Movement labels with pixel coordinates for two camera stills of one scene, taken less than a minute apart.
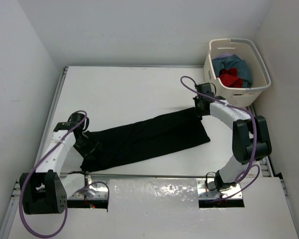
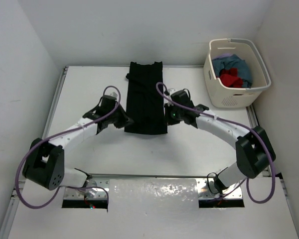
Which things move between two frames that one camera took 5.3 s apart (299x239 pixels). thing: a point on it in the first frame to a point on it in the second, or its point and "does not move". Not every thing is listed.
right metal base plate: x=204 y=192 does not move
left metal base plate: x=95 y=190 does not move
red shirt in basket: x=229 y=78 does not move
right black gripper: x=198 y=112 to x=169 y=120
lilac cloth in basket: x=224 y=55 does not move
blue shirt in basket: x=233 y=61 does not move
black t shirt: x=150 y=136 to x=145 y=106
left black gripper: x=93 y=144 to x=125 y=120
